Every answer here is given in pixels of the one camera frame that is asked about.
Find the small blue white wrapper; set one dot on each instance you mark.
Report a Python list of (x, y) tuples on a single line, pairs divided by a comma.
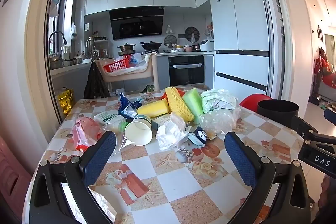
[(200, 136)]

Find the red cloth pile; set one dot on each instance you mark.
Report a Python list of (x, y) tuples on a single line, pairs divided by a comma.
[(324, 69)]

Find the white crumpled paper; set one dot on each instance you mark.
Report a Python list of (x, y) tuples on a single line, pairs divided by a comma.
[(102, 201)]

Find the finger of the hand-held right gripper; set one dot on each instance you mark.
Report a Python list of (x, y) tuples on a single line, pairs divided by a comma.
[(330, 116), (304, 127)]

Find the hanging white plastic bag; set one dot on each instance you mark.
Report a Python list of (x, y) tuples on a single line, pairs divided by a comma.
[(74, 30)]

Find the white paper cup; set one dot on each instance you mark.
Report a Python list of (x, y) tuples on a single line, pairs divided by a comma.
[(139, 133)]

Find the clear plastic bag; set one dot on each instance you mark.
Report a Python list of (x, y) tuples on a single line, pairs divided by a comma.
[(218, 121)]

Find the beige high chair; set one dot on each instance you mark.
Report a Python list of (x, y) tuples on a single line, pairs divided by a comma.
[(136, 74)]

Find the dark kitchen faucet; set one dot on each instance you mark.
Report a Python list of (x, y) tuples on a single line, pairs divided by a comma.
[(56, 32)]

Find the white spice rack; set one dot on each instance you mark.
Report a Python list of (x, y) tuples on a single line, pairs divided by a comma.
[(101, 49)]

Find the metal pot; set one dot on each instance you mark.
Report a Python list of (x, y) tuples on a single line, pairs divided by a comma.
[(55, 60)]

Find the brown lidded cooking pot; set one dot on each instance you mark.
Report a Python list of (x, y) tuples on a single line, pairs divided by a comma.
[(126, 48)]

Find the person's right hand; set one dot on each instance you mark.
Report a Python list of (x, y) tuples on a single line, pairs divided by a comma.
[(329, 190)]

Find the black trash bin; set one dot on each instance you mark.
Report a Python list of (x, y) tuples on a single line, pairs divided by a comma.
[(278, 115)]

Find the black plastic bag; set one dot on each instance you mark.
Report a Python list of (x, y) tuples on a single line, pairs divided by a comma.
[(95, 85)]

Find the black range hood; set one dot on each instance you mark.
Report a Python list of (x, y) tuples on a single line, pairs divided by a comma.
[(136, 23)]

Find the dark wall decoration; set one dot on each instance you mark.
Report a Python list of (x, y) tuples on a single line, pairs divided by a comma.
[(319, 33)]

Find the black wok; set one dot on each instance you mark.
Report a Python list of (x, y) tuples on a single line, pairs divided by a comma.
[(151, 45)]

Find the checkered printed tablecloth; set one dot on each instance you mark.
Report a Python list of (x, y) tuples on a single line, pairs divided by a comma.
[(170, 179)]

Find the yellow sponge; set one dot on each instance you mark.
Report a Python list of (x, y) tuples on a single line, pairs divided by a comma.
[(153, 108)]

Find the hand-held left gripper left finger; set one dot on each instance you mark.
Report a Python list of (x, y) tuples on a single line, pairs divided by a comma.
[(101, 158)]

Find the dark round steamer rack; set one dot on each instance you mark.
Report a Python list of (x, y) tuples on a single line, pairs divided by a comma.
[(189, 32)]

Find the white refrigerator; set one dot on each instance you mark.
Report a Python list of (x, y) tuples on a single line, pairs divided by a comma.
[(236, 29)]

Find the blue snack wrapper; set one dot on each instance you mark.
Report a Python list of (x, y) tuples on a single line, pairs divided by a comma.
[(125, 108)]

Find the white green plastic bag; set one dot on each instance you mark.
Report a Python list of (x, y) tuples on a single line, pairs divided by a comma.
[(218, 100)]

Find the grey round lid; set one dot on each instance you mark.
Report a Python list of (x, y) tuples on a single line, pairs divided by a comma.
[(169, 40)]

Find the kitchen window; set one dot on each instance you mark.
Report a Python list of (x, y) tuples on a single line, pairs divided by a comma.
[(59, 19)]

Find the grey kitchen counter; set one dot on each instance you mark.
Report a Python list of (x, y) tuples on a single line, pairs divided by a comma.
[(162, 69)]

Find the green sponge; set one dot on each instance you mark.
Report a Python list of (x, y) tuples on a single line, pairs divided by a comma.
[(193, 104)]

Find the gold foil bag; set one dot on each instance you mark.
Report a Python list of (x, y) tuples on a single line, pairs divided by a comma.
[(65, 102)]

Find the white rice cooker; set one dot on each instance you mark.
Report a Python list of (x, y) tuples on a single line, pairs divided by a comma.
[(206, 46)]

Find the small dark box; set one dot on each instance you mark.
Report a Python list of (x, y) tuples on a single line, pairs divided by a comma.
[(314, 100)]

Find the red plastic basket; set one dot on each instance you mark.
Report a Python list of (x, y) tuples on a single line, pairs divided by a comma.
[(115, 66)]

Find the black built-in oven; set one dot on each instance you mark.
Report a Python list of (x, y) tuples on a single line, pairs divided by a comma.
[(186, 74)]

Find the pink plastic bag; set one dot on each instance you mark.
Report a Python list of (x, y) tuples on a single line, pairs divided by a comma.
[(85, 132)]

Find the pink pot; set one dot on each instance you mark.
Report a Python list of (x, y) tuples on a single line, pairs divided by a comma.
[(187, 48)]

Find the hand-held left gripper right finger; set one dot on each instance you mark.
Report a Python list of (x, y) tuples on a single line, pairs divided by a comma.
[(240, 161)]

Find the yellow foam net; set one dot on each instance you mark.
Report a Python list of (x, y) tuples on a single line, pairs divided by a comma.
[(178, 103)]

